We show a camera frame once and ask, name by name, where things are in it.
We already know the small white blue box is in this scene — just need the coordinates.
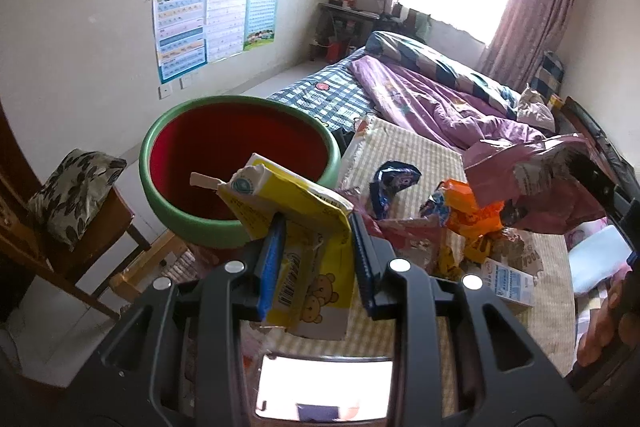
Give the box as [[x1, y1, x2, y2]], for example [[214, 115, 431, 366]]
[[482, 257, 536, 310]]

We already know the dark bed headboard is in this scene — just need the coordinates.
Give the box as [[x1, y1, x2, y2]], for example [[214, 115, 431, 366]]
[[560, 97, 640, 228]]

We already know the dark cluttered desk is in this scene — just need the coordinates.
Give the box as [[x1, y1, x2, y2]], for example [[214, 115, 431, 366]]
[[319, 0, 382, 60]]

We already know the orange snack wrapper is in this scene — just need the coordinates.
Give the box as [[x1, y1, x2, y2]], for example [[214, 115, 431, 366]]
[[420, 178, 506, 280]]

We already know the wooden popsicle stick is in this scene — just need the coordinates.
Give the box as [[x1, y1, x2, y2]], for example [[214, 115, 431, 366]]
[[189, 172, 223, 190]]

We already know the wooden chair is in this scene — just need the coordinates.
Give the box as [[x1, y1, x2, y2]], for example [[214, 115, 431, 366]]
[[0, 107, 152, 323]]

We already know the pink plastic bag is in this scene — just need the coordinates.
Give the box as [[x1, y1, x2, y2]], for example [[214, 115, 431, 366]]
[[462, 134, 608, 235]]

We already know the pink printed pillow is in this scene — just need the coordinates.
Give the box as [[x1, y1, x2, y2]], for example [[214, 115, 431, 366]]
[[565, 216, 616, 253]]

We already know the white chart wall poster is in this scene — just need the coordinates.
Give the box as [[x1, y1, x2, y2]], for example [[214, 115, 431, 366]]
[[205, 0, 249, 64]]

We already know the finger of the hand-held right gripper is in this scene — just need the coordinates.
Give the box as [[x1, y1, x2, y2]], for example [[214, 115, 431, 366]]
[[569, 153, 623, 219]]

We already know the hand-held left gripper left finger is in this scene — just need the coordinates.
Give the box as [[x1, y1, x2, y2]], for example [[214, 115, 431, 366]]
[[95, 214, 288, 427]]

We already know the black cloth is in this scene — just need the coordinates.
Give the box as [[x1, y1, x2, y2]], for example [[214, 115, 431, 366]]
[[332, 127, 357, 154]]

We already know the brown printed paper bag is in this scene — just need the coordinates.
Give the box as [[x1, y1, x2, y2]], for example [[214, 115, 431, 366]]
[[492, 227, 546, 280]]

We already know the beige crumpled cloth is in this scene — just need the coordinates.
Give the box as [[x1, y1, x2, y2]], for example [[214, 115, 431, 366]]
[[517, 87, 556, 132]]

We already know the large blue wall poster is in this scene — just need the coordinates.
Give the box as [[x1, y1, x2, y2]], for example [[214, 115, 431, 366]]
[[152, 0, 208, 85]]

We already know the pink crumpled wrapper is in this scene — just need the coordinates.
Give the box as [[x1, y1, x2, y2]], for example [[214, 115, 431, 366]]
[[340, 189, 446, 278]]

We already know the leaf print cushion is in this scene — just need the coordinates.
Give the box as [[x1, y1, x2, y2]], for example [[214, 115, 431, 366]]
[[27, 149, 128, 250]]

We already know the beige checked woven mat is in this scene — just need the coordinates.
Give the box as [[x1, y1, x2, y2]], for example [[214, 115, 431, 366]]
[[240, 114, 576, 413]]

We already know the wooden stool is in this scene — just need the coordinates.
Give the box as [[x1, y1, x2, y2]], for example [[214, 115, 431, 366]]
[[109, 232, 201, 303]]

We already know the blue striped quilt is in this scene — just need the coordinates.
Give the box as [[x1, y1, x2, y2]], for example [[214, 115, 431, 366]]
[[366, 30, 523, 118]]

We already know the blue plaid pillow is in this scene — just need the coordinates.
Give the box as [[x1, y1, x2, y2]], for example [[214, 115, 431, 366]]
[[530, 52, 565, 98]]

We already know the light blue pillow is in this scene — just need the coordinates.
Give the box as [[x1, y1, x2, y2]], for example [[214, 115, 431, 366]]
[[567, 224, 636, 298]]

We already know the green and red plastic bin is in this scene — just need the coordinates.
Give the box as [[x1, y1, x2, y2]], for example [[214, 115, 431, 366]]
[[139, 95, 342, 250]]

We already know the blue number wall poster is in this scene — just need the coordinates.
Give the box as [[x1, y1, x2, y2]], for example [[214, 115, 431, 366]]
[[243, 0, 279, 52]]

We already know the dark blue snack wrapper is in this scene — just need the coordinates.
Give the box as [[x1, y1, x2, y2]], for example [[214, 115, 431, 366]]
[[369, 161, 422, 218]]

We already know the yellow bear print carton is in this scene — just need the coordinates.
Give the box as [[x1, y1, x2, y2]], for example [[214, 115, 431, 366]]
[[216, 153, 356, 342]]

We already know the purple duvet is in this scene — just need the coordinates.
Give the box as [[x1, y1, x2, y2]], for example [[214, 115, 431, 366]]
[[350, 55, 551, 152]]

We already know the blue plaid bed sheet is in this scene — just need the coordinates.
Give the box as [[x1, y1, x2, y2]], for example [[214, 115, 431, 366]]
[[267, 52, 391, 132]]

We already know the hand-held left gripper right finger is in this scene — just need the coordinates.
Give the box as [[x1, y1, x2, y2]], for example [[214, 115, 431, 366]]
[[350, 212, 586, 427]]

